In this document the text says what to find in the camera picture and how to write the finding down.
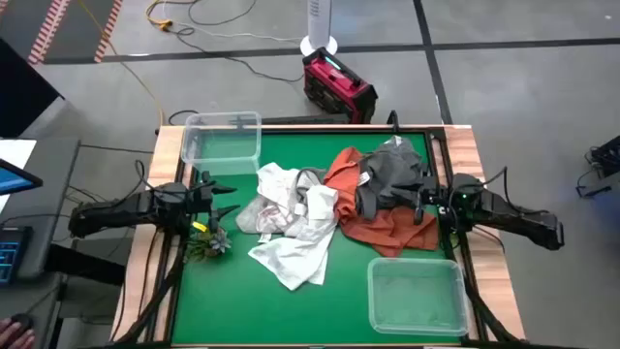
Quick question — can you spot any person's hand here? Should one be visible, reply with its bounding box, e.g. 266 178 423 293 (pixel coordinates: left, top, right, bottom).
0 317 36 349

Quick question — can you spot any black floor equipment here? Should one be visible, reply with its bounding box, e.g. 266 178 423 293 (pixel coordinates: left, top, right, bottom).
574 135 620 199

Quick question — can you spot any black partition panel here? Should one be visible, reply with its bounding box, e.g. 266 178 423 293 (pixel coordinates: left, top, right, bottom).
0 38 64 140

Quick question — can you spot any backlit black keyboard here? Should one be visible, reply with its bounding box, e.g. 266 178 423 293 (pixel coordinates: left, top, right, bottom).
0 226 33 286

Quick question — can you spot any black computer mouse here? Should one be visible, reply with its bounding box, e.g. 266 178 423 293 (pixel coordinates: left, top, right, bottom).
10 313 35 333

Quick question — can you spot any black cable bundle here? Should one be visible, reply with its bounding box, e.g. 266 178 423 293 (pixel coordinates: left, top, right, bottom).
111 227 190 346
459 278 527 346

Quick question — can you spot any red black power station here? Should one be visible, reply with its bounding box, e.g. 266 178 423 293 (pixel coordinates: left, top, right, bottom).
302 47 379 125

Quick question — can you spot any black floor cable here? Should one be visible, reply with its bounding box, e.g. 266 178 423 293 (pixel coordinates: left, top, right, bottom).
173 26 306 83

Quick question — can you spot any white paper sheet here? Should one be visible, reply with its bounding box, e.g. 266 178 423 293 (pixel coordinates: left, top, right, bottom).
0 139 38 169

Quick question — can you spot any monitor with blue screen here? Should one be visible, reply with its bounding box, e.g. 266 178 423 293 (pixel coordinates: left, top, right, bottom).
0 158 44 198

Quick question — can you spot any black cable cover strip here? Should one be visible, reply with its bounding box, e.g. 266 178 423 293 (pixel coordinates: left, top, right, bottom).
261 114 350 125

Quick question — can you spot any white pole stand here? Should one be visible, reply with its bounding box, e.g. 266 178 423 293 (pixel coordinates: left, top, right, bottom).
299 0 339 57

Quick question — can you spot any yellow extension cable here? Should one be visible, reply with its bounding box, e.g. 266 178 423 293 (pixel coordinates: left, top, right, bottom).
77 0 195 126

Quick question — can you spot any dark grey towel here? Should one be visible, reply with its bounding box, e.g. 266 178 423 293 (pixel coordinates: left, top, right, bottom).
356 136 430 220

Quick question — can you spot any grey desk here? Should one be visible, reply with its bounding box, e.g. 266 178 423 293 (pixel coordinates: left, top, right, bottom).
0 138 81 349

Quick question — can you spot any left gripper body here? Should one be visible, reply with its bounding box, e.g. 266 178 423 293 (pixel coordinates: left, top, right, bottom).
192 170 220 234

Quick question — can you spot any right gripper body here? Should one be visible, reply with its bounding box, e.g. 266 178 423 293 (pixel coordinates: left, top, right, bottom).
414 174 451 227

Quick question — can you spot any plain white towel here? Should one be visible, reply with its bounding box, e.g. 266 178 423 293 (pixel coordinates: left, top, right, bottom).
247 183 340 292

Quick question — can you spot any orange towel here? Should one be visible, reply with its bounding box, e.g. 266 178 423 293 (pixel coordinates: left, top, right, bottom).
323 146 440 258

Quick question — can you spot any potted succulent plant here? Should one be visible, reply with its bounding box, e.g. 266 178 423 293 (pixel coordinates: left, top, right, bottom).
183 227 233 263

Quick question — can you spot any clear plastic storage bin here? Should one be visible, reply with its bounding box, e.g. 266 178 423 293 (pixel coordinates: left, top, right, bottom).
179 111 264 176
366 256 470 337

